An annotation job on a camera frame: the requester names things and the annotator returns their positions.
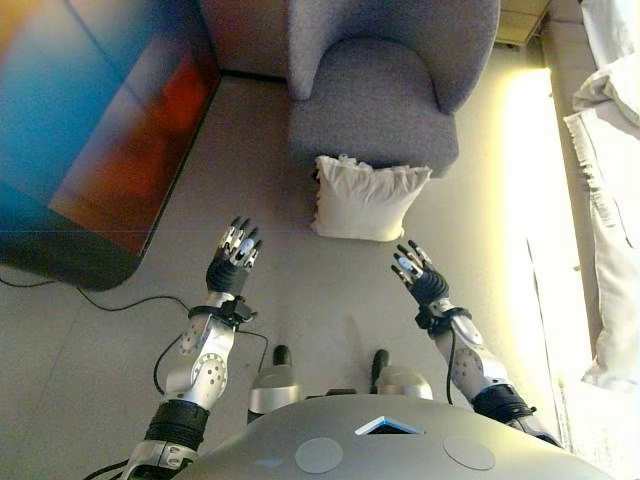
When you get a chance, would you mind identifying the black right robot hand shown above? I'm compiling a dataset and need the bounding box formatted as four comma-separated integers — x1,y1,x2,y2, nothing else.
390,239,451,306

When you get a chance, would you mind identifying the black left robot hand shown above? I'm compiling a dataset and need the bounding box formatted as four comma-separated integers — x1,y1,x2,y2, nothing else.
206,215,264,296

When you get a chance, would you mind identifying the white frilled cushion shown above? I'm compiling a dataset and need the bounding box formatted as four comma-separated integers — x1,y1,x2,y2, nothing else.
310,153,434,243

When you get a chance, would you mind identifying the silver right robot leg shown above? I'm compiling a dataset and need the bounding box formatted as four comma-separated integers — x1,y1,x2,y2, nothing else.
369,348,434,401

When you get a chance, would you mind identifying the silver robot leg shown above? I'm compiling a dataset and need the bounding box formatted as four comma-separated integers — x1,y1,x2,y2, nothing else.
248,344,301,416
369,348,434,401

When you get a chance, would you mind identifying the silver left robot leg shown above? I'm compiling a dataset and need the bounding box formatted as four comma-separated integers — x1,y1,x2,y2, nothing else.
248,344,301,416

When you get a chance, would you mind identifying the grey robot torso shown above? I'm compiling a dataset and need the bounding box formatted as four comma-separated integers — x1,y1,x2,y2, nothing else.
164,394,616,480

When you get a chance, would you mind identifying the white fringed blanket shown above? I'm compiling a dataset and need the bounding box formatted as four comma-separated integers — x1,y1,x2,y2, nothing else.
563,109,640,394

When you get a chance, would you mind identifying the glossy colourful dark-framed panel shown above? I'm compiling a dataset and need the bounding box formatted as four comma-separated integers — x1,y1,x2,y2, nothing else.
0,0,221,292

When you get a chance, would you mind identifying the grey fabric armchair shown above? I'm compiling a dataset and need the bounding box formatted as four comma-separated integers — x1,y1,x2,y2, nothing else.
286,0,501,179

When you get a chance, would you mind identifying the white crumpled duvet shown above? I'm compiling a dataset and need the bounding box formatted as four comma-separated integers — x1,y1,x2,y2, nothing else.
572,0,640,134

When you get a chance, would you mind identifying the white tiled side table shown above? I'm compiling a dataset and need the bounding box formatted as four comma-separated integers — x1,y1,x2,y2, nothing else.
492,0,551,49

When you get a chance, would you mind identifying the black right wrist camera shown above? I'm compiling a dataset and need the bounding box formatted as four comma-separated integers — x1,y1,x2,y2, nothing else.
414,309,441,334

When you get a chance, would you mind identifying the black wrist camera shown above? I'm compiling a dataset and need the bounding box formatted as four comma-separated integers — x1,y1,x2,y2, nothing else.
414,309,441,334
222,295,259,329

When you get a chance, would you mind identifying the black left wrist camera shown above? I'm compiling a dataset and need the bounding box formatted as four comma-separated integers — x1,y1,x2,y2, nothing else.
222,295,259,329

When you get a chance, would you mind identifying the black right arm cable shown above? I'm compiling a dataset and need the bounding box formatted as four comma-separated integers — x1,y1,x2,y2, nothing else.
446,324,457,405

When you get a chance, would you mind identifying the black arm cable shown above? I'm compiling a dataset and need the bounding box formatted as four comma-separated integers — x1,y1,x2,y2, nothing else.
153,327,271,396
446,324,457,405

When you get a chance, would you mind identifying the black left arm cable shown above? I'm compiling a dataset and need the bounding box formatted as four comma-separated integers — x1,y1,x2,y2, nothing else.
153,327,271,396

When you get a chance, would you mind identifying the black floor cable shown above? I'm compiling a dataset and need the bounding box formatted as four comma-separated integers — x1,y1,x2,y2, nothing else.
0,277,194,314

